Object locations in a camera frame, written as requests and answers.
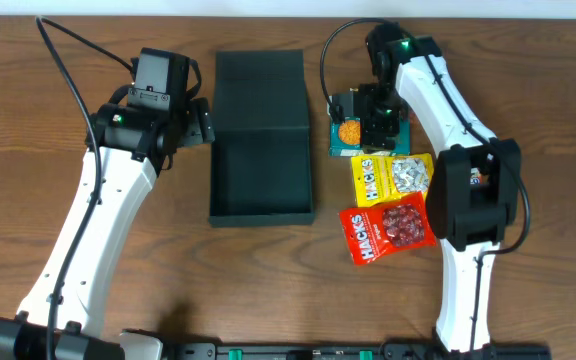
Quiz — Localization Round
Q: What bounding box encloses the teal cookie box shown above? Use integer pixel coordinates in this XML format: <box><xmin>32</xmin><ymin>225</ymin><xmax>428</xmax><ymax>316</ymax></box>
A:
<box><xmin>328</xmin><ymin>88</ymin><xmax>411</xmax><ymax>157</ymax></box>

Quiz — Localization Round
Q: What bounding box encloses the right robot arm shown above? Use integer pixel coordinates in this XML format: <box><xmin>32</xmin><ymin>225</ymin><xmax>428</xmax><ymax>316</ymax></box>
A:
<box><xmin>366</xmin><ymin>19</ymin><xmax>526</xmax><ymax>359</ymax></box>

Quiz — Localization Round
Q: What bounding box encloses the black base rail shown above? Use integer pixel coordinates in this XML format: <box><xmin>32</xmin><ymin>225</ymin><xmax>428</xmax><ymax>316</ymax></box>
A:
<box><xmin>161</xmin><ymin>342</ymin><xmax>552</xmax><ymax>360</ymax></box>

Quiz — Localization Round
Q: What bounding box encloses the black gift box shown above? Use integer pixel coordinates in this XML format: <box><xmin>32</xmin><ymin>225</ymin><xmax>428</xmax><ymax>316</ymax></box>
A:
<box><xmin>209</xmin><ymin>50</ymin><xmax>315</xmax><ymax>227</ymax></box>

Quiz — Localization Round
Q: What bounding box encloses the yellow Hacks candy bag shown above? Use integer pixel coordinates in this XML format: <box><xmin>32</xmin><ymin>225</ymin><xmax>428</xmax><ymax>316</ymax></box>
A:
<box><xmin>351</xmin><ymin>153</ymin><xmax>434</xmax><ymax>207</ymax></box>

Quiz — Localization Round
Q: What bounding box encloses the red Hello Panda box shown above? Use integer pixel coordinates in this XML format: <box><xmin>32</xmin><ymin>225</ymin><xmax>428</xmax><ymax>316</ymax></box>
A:
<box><xmin>470</xmin><ymin>168</ymin><xmax>483</xmax><ymax>185</ymax></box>

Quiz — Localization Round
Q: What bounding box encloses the red Hacks candy bag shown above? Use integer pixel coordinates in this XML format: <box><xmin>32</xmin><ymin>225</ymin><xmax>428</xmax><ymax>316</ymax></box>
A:
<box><xmin>339</xmin><ymin>192</ymin><xmax>437</xmax><ymax>266</ymax></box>

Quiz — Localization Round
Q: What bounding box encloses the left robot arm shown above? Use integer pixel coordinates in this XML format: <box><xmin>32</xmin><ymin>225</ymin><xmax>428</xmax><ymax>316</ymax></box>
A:
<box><xmin>0</xmin><ymin>88</ymin><xmax>214</xmax><ymax>359</ymax></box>

